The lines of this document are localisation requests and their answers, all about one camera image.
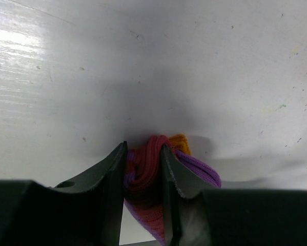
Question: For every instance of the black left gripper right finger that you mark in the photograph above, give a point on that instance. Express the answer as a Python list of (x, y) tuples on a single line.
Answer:
[(196, 213)]

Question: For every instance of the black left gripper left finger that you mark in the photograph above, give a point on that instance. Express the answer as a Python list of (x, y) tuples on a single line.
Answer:
[(83, 210)]

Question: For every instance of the maroon purple orange sock pair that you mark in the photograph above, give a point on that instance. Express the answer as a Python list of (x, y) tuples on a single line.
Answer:
[(143, 185)]

